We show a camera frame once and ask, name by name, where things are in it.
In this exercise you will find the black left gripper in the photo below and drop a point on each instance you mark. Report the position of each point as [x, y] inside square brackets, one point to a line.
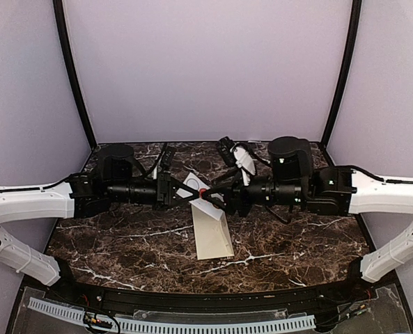
[166, 191]

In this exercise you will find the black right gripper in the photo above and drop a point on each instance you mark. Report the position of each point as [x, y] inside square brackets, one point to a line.
[233, 191]

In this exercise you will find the cream paper envelope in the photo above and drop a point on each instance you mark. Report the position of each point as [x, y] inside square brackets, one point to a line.
[212, 237]

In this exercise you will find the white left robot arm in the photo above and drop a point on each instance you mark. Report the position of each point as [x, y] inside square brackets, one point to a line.
[117, 177]

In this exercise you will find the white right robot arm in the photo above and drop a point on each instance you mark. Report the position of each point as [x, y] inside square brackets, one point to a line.
[329, 191]

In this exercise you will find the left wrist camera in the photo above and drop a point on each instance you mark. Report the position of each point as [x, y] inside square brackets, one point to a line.
[164, 160]

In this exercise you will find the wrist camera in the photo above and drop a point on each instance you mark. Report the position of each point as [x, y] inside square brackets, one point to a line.
[164, 160]
[235, 155]

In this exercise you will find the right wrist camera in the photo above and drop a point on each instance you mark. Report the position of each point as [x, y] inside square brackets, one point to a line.
[235, 155]

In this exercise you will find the black front rail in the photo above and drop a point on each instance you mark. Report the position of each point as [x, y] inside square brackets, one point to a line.
[315, 299]

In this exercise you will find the white slotted cable duct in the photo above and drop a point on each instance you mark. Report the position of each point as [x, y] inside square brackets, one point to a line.
[77, 316]

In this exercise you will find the black left frame post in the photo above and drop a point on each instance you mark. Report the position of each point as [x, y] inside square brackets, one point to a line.
[71, 70]

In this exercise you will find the black frame post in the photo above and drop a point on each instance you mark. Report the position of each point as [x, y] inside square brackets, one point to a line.
[344, 71]
[71, 70]

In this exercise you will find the black right frame post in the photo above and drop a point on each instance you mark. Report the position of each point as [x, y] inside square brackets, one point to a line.
[344, 71]

